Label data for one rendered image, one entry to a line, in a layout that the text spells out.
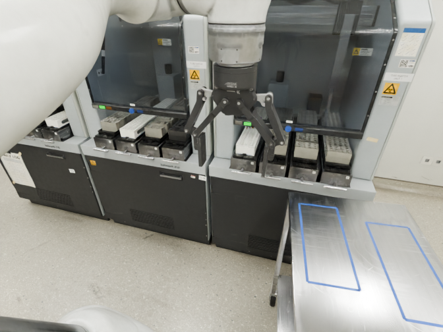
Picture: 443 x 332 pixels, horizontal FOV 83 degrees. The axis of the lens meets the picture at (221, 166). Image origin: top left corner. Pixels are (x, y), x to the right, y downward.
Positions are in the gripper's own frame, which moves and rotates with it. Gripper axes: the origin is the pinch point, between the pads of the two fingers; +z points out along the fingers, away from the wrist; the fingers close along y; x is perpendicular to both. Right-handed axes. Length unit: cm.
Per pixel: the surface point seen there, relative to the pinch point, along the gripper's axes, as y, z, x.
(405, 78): 52, -4, 75
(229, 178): -17, 52, 66
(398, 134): 101, 66, 186
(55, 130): -131, 39, 67
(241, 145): -12, 33, 70
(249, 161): -7, 40, 66
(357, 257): 37, 38, 16
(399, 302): 45, 38, 4
